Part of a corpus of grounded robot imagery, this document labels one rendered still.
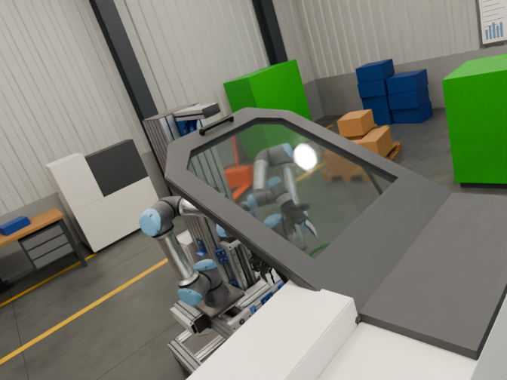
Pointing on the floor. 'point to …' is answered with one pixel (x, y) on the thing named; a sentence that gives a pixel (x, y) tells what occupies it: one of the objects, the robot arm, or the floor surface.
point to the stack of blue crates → (394, 93)
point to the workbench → (41, 238)
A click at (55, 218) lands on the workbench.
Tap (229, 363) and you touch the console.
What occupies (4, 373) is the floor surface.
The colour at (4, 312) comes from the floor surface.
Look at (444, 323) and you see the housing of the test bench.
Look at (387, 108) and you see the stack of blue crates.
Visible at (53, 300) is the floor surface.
